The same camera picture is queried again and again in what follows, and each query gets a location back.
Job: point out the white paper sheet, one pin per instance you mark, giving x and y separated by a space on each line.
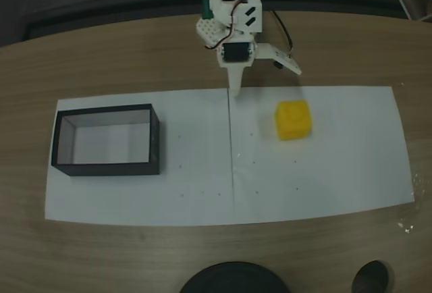
337 178
135 198

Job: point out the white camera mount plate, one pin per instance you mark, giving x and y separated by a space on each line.
280 58

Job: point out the dark rectangular open box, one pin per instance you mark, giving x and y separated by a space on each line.
153 141

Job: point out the black round stand base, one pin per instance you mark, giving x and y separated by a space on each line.
234 279

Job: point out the green table clamp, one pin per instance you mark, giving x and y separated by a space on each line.
207 9

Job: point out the yellow cube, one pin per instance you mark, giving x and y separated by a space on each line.
293 119

